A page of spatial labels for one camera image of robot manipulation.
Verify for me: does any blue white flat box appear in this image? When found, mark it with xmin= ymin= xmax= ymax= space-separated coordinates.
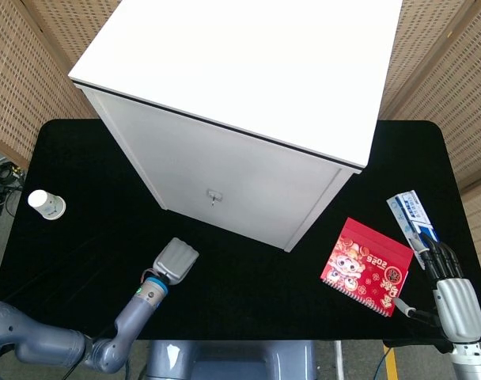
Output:
xmin=385 ymin=189 xmax=440 ymax=260

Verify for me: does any yellow floor tape strip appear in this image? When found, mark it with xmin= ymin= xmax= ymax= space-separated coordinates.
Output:
xmin=383 ymin=344 xmax=400 ymax=380

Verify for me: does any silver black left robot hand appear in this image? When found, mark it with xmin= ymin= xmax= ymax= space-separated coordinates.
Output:
xmin=152 ymin=237 xmax=200 ymax=286

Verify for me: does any woven wicker folding screen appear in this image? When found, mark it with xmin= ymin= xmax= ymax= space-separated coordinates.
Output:
xmin=377 ymin=0 xmax=481 ymax=278
xmin=0 ymin=0 xmax=123 ymax=169

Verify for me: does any red spiral desk calendar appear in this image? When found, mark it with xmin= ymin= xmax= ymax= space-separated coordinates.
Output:
xmin=320 ymin=217 xmax=415 ymax=318

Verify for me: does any white paper cup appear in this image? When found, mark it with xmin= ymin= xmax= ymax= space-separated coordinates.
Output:
xmin=27 ymin=189 xmax=67 ymax=222

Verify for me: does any white metal cabinet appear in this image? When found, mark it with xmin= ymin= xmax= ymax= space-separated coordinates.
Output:
xmin=68 ymin=0 xmax=403 ymax=253

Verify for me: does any grey robot torso base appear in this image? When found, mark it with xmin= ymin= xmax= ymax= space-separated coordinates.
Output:
xmin=145 ymin=339 xmax=317 ymax=380

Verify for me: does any black floor cables bundle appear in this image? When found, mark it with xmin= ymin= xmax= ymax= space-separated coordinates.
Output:
xmin=0 ymin=157 xmax=26 ymax=217

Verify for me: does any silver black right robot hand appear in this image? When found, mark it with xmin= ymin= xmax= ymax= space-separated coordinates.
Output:
xmin=394 ymin=237 xmax=481 ymax=346

